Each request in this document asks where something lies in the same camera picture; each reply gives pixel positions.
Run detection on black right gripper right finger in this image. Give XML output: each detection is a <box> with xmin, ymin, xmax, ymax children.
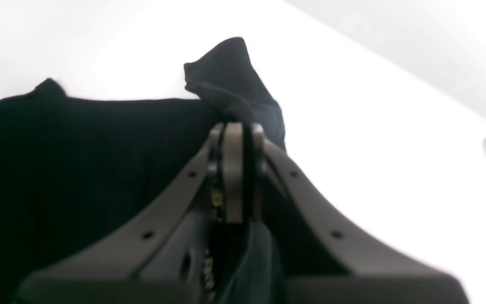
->
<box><xmin>249</xmin><ymin>124</ymin><xmax>469</xmax><ymax>304</ymax></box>

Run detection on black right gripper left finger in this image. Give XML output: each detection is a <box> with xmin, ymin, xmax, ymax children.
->
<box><xmin>14</xmin><ymin>123</ymin><xmax>243</xmax><ymax>304</ymax></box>

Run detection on black T-shirt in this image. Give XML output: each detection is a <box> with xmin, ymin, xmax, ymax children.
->
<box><xmin>0</xmin><ymin>37</ymin><xmax>286</xmax><ymax>304</ymax></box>

